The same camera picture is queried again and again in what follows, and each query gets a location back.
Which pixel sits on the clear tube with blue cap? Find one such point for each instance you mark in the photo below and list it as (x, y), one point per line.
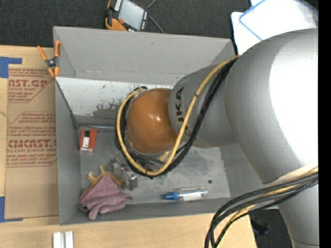
(190, 195)

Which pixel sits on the orange and white small box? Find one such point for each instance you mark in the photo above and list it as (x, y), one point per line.
(88, 138)

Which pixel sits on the pink cloth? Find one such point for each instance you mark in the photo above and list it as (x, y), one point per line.
(103, 198)

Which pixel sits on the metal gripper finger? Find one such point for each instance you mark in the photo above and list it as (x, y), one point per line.
(119, 165)
(130, 181)

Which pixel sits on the grey metal bin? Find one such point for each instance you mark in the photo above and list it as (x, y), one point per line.
(108, 55)

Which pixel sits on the brown cardboard board red print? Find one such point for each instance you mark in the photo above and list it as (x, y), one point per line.
(31, 185)

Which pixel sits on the tan wooden cutout piece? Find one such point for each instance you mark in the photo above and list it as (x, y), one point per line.
(93, 177)

